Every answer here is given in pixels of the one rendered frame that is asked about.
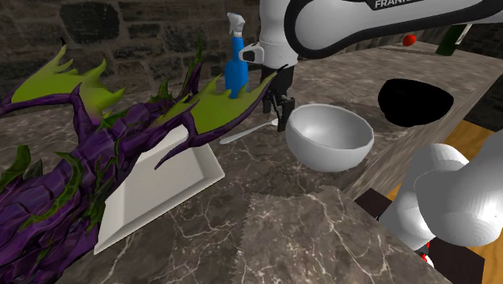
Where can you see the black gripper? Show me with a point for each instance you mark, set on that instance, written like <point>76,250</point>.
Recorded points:
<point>282,84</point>

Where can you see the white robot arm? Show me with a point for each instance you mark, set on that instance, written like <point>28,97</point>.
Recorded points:
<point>338,27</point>

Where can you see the silver spoon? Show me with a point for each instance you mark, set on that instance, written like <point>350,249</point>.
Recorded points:
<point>243,134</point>

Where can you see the blue spray bottle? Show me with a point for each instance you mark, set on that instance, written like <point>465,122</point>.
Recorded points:
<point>235,72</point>

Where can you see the white bowl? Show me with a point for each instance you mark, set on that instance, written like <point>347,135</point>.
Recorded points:
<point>334,145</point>

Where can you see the white square plate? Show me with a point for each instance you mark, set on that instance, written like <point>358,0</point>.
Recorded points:
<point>157,188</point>

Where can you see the red tomato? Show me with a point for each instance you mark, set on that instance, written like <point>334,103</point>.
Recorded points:
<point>409,40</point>

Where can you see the dark green bottle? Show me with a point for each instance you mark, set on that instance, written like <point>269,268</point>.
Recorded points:
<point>451,41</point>

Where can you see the purple and green dragon figure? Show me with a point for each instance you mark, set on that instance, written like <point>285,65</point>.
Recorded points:
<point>47,204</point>

